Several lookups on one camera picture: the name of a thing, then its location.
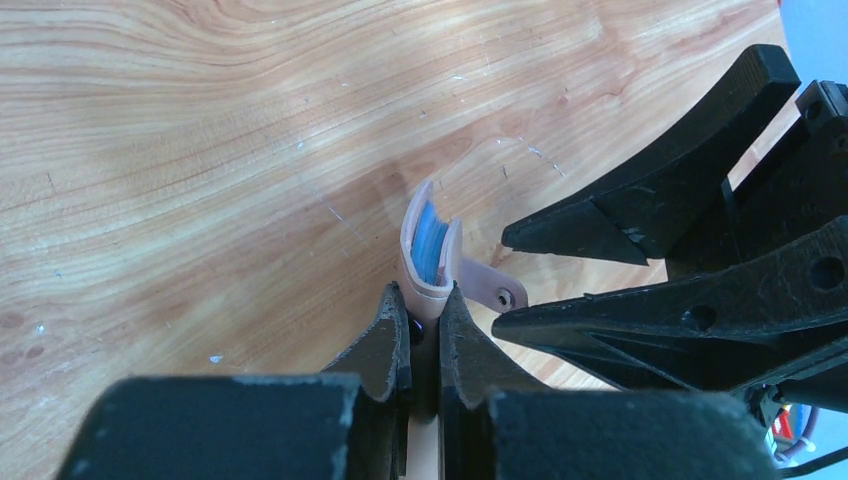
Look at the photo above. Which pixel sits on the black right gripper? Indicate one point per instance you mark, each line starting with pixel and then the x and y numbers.
pixel 756 305

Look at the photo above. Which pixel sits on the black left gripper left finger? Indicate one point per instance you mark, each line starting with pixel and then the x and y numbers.
pixel 377 420

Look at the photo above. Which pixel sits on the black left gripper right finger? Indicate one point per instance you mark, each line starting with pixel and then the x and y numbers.
pixel 471 368

